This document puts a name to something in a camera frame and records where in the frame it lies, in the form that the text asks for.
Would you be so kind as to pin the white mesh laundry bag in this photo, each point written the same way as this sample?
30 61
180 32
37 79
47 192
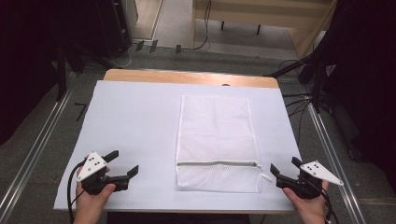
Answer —
218 133

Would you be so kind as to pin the black metal stand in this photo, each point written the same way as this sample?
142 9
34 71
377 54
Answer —
317 87
61 74

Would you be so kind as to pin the black curtain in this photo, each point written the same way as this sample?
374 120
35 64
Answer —
25 46
367 77

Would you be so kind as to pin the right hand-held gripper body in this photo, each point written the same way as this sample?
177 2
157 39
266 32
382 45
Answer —
311 185

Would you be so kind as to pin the person's left hand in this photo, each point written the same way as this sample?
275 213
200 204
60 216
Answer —
89 207

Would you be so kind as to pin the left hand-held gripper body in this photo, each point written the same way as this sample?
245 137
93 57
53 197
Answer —
90 166

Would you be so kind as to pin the person's right hand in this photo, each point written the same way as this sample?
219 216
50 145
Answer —
311 210

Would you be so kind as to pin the black cabinet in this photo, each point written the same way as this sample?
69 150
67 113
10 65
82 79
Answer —
113 25

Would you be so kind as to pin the wooden table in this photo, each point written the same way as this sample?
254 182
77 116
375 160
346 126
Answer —
186 76

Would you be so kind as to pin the white table sheet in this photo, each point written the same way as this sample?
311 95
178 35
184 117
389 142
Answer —
134 130

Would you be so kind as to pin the aluminium floor rail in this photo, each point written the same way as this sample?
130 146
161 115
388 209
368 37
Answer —
34 146
334 161

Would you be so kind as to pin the light wooden bench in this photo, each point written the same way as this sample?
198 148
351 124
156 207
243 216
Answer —
264 18

